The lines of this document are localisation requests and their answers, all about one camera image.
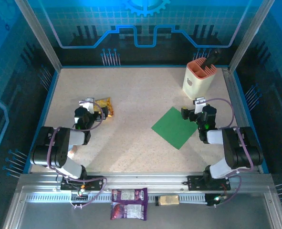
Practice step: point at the purple snack packet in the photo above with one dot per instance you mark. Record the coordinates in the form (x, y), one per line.
(128, 211)
(128, 195)

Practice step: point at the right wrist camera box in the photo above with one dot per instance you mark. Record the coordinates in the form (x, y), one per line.
(200, 106)

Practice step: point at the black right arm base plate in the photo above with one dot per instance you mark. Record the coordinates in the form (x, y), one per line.
(195, 183)

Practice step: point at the tan rectangular packet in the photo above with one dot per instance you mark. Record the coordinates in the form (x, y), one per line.
(169, 200)

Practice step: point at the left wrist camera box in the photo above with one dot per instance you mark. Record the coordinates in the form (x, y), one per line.
(89, 106)

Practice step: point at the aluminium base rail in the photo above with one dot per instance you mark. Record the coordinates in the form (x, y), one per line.
(143, 179)

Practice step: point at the cream knife holder orange top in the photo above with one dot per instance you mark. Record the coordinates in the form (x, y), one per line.
(195, 84)

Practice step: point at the aluminium side rail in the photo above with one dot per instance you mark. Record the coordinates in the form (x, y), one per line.
(239, 114)

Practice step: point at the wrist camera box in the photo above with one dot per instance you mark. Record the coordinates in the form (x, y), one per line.
(89, 106)
(200, 106)

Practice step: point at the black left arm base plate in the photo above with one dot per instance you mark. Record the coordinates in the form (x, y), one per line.
(95, 184)

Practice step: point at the small circuit board with LED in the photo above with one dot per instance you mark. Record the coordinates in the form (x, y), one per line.
(80, 192)
(216, 199)

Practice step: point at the aluminium frame post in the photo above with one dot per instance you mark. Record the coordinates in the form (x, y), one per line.
(250, 35)
(39, 35)

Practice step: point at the yellow snack bag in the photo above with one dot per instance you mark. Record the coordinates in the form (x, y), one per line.
(106, 105)

